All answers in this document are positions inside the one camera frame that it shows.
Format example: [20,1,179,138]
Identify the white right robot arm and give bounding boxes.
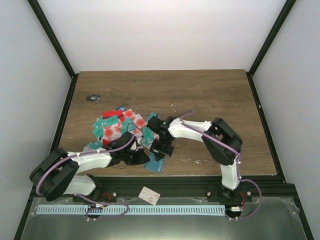
[147,116,243,202]

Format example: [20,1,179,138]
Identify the red card on pile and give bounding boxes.
[102,110,123,119]

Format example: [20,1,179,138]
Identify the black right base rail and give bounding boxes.
[246,72,287,183]

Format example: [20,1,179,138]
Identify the black right frame post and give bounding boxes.
[246,0,298,76]

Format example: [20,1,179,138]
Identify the black VIP card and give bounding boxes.
[86,94,101,102]

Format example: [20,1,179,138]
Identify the light blue slotted strip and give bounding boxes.
[35,204,226,216]

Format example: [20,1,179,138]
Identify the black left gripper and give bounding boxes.
[122,149,151,167]

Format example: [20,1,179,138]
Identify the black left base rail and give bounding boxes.
[49,73,79,154]

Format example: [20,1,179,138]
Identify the black frame post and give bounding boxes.
[27,0,76,78]
[246,0,298,76]

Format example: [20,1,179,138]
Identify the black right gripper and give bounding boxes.
[151,138,176,161]

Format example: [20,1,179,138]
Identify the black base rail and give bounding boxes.
[49,73,79,154]
[246,72,287,183]

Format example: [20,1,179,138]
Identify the blue card holder wallet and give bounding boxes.
[144,152,165,173]

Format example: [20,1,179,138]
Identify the black front mounting rail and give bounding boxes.
[71,175,298,205]

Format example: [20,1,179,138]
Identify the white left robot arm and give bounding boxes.
[29,132,150,202]

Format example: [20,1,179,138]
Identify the white floral card on rail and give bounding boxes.
[138,186,161,206]

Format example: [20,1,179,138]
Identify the metal front plate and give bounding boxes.
[21,197,307,240]

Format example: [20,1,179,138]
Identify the black left frame post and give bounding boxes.
[27,0,76,78]

